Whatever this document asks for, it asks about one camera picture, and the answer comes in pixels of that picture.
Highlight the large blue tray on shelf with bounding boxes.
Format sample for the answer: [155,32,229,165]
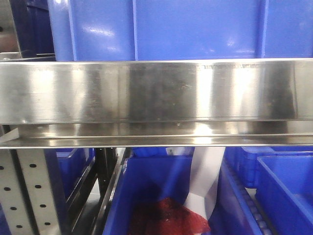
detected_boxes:
[48,0,313,61]

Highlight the white paper sheet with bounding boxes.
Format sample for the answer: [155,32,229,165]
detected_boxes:
[184,147,225,219]

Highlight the blue bin lower left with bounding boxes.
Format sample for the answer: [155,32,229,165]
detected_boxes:
[56,148,95,199]

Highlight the red mesh cloth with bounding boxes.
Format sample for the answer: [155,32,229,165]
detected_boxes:
[128,197,211,235]

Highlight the blue bin lower right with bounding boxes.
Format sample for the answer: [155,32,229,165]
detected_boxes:
[224,145,313,235]

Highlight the perforated steel upright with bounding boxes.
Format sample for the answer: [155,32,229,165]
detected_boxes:
[0,149,68,235]

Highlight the dark blue bin upper left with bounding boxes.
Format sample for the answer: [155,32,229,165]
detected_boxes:
[9,0,54,58]

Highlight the stainless steel shelf rail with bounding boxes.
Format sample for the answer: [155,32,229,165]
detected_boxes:
[0,58,313,149]

